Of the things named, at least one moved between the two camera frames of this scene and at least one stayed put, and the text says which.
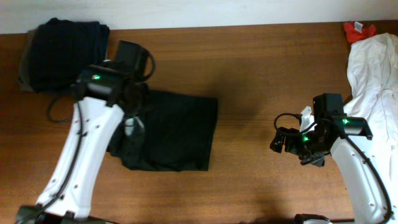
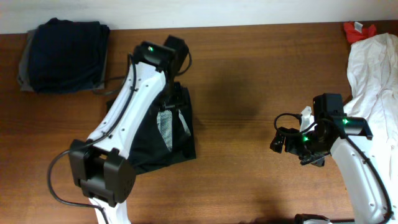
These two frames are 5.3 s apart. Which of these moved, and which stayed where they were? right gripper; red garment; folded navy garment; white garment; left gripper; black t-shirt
Moved: left gripper; black t-shirt
Stayed: white garment; folded navy garment; right gripper; red garment
